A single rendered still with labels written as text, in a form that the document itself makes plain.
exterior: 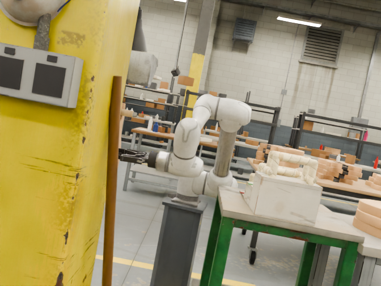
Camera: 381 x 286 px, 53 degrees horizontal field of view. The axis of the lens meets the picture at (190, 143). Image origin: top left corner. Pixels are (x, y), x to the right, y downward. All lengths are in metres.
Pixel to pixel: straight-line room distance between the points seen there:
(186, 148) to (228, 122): 0.58
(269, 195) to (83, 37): 1.18
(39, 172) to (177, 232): 1.90
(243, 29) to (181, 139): 11.05
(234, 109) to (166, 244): 1.03
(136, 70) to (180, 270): 1.46
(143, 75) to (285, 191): 0.79
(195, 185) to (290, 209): 0.96
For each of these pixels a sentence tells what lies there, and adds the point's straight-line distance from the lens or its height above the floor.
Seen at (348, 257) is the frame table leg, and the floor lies 0.83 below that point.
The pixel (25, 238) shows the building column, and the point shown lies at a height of 1.03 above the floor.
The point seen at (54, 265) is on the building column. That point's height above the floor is 0.99.
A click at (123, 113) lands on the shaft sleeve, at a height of 1.25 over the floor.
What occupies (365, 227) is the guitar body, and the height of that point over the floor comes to 0.93.
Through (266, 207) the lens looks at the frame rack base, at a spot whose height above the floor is 0.97.
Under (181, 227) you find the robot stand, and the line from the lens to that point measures 2.57.
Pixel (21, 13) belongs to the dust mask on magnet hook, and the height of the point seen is 1.43.
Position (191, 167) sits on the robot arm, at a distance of 1.71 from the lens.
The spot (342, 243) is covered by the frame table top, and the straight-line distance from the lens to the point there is 1.83.
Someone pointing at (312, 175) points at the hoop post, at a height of 1.14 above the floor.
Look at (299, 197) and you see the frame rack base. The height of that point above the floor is 1.04.
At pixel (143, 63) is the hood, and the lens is 1.70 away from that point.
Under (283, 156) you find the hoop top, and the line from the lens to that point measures 1.69.
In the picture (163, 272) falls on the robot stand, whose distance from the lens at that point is 2.69.
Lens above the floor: 1.32
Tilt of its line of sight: 5 degrees down
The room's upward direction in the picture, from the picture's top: 11 degrees clockwise
